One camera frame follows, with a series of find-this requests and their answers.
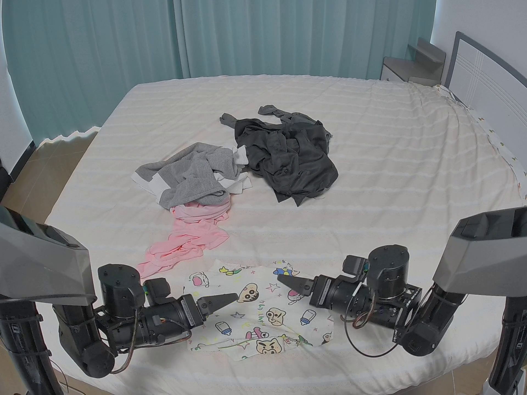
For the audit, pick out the white printed pyjama top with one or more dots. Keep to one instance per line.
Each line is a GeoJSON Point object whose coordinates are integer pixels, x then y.
{"type": "Point", "coordinates": [267, 311]}

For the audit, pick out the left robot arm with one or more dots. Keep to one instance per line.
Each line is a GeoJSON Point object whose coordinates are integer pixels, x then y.
{"type": "Point", "coordinates": [45, 261]}

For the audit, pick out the pink garment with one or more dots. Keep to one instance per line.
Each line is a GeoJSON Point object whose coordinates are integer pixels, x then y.
{"type": "Point", "coordinates": [197, 233]}

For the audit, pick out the white printed pillow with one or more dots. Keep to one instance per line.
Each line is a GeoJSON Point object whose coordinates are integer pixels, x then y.
{"type": "Point", "coordinates": [510, 154]}

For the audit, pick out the grey bedside table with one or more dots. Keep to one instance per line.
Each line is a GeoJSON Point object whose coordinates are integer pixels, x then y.
{"type": "Point", "coordinates": [405, 68]}

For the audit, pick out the black garment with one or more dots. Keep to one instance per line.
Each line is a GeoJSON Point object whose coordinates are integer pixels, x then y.
{"type": "Point", "coordinates": [288, 159]}

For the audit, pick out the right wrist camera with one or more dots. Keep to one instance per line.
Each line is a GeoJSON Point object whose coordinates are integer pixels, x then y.
{"type": "Point", "coordinates": [355, 265]}

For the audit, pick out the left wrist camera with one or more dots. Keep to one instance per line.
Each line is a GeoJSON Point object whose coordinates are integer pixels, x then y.
{"type": "Point", "coordinates": [157, 291]}

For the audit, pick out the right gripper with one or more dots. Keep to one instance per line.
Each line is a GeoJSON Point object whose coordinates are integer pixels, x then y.
{"type": "Point", "coordinates": [337, 292]}

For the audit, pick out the white garment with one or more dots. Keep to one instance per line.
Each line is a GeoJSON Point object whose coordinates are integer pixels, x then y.
{"type": "Point", "coordinates": [238, 185]}

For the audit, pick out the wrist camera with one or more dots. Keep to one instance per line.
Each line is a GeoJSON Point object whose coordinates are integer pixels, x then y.
{"type": "Point", "coordinates": [355, 265]}
{"type": "Point", "coordinates": [157, 291]}

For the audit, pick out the blue-green curtain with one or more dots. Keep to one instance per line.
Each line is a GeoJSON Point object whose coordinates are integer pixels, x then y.
{"type": "Point", "coordinates": [94, 47]}
{"type": "Point", "coordinates": [308, 23]}

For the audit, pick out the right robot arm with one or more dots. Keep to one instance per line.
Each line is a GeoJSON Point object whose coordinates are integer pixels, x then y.
{"type": "Point", "coordinates": [473, 257]}

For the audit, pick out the bed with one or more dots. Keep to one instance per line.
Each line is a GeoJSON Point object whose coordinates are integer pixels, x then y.
{"type": "Point", "coordinates": [370, 179]}

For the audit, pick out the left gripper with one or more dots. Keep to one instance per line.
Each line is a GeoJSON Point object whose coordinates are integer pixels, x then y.
{"type": "Point", "coordinates": [168, 317]}

